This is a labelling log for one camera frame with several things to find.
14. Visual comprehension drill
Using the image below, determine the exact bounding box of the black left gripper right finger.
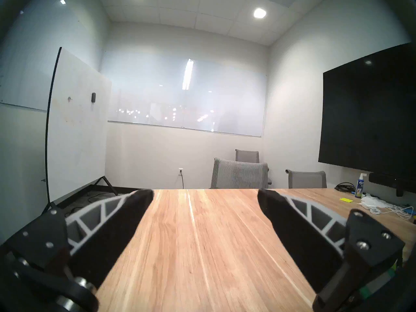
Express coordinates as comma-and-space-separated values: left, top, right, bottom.
257, 188, 406, 294

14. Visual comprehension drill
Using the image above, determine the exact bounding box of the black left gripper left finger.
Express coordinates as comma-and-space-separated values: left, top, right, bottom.
7, 189, 154, 288

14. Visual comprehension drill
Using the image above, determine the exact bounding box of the grey mesh office chair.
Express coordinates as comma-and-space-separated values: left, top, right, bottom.
210, 158, 269, 189
285, 169, 327, 189

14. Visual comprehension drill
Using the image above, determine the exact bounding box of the whiteboard cleaner spray bottle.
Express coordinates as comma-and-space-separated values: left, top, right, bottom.
355, 173, 365, 199

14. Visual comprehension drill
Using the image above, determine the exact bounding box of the white crumpled tissue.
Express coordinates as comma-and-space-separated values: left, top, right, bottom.
360, 194, 392, 209

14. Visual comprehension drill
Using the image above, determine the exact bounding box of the grey office chair with armrests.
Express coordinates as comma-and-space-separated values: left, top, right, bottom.
235, 149, 272, 186

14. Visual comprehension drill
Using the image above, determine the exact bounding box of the mobile whiteboard on stand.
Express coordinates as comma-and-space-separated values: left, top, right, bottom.
42, 47, 119, 214

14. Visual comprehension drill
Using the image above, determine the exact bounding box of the black video sound bar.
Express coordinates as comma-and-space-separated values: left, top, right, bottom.
368, 172, 416, 197

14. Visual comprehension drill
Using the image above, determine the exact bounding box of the long black floor cable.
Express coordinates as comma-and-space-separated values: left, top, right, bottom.
63, 191, 112, 216

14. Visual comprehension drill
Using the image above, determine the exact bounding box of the black coiled cable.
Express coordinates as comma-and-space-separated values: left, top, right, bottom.
334, 182, 356, 194

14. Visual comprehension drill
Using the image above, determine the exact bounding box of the large black wall screen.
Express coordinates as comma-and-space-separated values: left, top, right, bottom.
318, 42, 416, 178

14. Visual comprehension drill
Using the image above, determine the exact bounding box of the wide glass wall whiteboard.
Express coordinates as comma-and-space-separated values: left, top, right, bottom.
103, 50, 267, 138

